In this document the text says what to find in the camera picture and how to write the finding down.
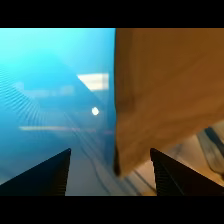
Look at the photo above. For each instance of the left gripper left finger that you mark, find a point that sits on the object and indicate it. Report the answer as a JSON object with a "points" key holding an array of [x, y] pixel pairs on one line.
{"points": [[43, 178]]}

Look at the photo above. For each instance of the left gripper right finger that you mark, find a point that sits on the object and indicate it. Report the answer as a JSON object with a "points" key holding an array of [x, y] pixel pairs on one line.
{"points": [[176, 180]]}

